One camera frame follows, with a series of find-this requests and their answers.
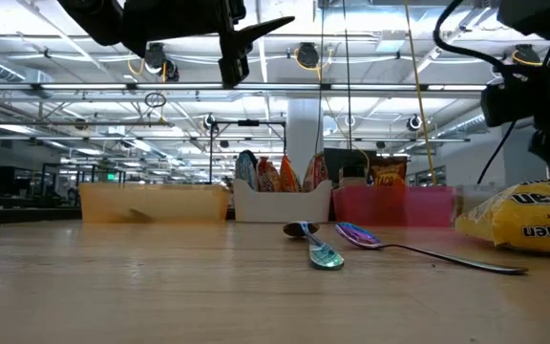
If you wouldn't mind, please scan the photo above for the black coiled cable ring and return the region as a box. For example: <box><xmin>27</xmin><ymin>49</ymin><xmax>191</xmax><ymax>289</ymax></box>
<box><xmin>143</xmin><ymin>91</ymin><xmax>168</xmax><ymax>110</ymax></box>

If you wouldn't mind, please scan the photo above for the thin black hanging cable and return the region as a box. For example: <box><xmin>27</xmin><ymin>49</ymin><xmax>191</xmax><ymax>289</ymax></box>
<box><xmin>319</xmin><ymin>0</ymin><xmax>326</xmax><ymax>157</ymax></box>

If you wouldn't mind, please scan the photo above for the iridescent spoon green handle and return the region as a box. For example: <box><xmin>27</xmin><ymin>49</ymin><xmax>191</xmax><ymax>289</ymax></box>
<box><xmin>283</xmin><ymin>219</ymin><xmax>346</xmax><ymax>271</ymax></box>

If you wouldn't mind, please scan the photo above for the orange plastic bin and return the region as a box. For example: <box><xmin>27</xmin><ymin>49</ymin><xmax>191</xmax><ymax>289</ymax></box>
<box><xmin>78</xmin><ymin>183</ymin><xmax>232</xmax><ymax>225</ymax></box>

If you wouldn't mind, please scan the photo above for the black monitor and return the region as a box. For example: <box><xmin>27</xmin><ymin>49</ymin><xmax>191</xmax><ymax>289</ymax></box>
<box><xmin>322</xmin><ymin>146</ymin><xmax>381</xmax><ymax>185</ymax></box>

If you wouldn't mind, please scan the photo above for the brown snack packet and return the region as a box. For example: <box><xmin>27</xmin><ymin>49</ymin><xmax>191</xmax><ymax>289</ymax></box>
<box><xmin>369</xmin><ymin>156</ymin><xmax>410</xmax><ymax>188</ymax></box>

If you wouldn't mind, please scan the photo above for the red yellow ramen packet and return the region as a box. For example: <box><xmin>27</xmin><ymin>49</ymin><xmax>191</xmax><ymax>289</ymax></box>
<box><xmin>255</xmin><ymin>156</ymin><xmax>282</xmax><ymax>193</ymax></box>

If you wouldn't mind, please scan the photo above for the white plastic bin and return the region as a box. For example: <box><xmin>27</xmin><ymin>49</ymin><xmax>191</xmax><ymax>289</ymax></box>
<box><xmin>232</xmin><ymin>179</ymin><xmax>333</xmax><ymax>224</ymax></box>

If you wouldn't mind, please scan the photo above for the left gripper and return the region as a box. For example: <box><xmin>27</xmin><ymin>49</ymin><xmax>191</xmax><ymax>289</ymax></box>
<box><xmin>120</xmin><ymin>0</ymin><xmax>297</xmax><ymax>89</ymax></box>

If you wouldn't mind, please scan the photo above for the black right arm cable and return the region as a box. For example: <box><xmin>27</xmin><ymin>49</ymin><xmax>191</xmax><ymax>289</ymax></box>
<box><xmin>434</xmin><ymin>0</ymin><xmax>519</xmax><ymax>186</ymax></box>

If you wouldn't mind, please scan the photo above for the small black ceiling reel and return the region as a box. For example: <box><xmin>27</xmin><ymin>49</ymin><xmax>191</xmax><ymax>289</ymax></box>
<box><xmin>405</xmin><ymin>113</ymin><xmax>424</xmax><ymax>134</ymax></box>
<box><xmin>201</xmin><ymin>113</ymin><xmax>220</xmax><ymax>134</ymax></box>

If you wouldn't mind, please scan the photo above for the purple spoon gold handle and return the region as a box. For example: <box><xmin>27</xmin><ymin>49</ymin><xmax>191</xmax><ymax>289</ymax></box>
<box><xmin>335</xmin><ymin>221</ymin><xmax>530</xmax><ymax>276</ymax></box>

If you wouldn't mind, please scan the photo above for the black ceiling cable reel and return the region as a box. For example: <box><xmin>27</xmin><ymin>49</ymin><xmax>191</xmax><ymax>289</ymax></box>
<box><xmin>512</xmin><ymin>43</ymin><xmax>542</xmax><ymax>68</ymax></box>
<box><xmin>142</xmin><ymin>41</ymin><xmax>180</xmax><ymax>83</ymax></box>
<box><xmin>294</xmin><ymin>41</ymin><xmax>322</xmax><ymax>70</ymax></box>

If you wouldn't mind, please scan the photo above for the red ramen packet green edge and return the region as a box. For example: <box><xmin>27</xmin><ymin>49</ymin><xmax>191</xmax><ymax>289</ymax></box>
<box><xmin>302</xmin><ymin>151</ymin><xmax>330</xmax><ymax>193</ymax></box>

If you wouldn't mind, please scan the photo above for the blue white ramen packet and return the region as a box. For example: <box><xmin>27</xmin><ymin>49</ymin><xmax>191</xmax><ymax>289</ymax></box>
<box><xmin>234</xmin><ymin>150</ymin><xmax>261</xmax><ymax>192</ymax></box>

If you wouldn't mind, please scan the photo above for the yellow hanging cable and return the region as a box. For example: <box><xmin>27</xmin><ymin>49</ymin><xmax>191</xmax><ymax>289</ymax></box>
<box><xmin>402</xmin><ymin>0</ymin><xmax>437</xmax><ymax>187</ymax></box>

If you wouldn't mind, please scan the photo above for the white square column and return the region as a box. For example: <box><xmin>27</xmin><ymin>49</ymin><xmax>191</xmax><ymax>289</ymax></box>
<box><xmin>286</xmin><ymin>98</ymin><xmax>325</xmax><ymax>185</ymax></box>

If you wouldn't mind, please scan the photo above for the pink plastic bin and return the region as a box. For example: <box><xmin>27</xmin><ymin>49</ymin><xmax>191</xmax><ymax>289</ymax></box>
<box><xmin>331</xmin><ymin>184</ymin><xmax>458</xmax><ymax>228</ymax></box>

